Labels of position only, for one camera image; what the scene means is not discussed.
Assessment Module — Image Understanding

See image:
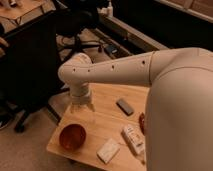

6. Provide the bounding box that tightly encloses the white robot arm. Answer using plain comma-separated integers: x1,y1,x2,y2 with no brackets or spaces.
58,47,213,171

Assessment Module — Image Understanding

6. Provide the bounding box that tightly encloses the red bowl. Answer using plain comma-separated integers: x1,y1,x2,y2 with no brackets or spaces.
59,124,86,151

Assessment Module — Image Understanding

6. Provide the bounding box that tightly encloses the black office chair near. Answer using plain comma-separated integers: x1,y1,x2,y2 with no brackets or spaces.
0,11,68,133

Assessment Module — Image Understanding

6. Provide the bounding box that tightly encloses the white spray bottle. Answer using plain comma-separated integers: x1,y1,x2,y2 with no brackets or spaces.
101,2,113,17

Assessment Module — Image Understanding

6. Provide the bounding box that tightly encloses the long metal rail bench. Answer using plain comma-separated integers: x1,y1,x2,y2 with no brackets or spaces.
100,0,213,51

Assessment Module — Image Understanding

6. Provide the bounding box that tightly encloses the wooden side table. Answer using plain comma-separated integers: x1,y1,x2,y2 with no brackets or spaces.
0,0,48,26

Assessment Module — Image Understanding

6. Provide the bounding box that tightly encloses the blue power strip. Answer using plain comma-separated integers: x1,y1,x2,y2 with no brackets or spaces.
104,45,118,56

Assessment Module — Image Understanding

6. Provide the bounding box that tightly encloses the black office chair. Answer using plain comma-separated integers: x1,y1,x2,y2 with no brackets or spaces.
0,11,68,133
52,0,109,61

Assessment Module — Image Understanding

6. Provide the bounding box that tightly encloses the black office chair far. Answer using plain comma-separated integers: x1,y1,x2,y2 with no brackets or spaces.
52,0,109,61

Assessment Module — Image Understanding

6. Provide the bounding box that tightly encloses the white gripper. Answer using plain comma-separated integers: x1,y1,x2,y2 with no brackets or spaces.
69,83,95,113

